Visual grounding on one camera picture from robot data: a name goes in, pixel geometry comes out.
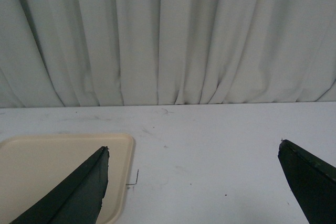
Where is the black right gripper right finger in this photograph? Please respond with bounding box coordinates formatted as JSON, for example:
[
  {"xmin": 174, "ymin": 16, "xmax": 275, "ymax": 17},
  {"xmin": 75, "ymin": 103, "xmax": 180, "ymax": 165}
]
[{"xmin": 278, "ymin": 140, "xmax": 335, "ymax": 223}]

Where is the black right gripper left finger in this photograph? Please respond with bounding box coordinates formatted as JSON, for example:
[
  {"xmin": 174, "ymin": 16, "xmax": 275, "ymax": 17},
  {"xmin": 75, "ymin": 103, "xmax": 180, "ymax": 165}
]
[{"xmin": 12, "ymin": 146, "xmax": 109, "ymax": 223}]

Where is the beige plastic tray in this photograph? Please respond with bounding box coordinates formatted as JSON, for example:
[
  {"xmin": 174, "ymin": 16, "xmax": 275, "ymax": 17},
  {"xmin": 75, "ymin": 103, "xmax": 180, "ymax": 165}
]
[{"xmin": 1, "ymin": 134, "xmax": 135, "ymax": 223}]

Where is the white pleated curtain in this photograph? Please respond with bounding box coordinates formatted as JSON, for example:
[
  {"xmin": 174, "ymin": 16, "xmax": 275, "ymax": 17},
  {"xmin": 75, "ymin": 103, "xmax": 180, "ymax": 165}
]
[{"xmin": 1, "ymin": 0, "xmax": 335, "ymax": 108}]

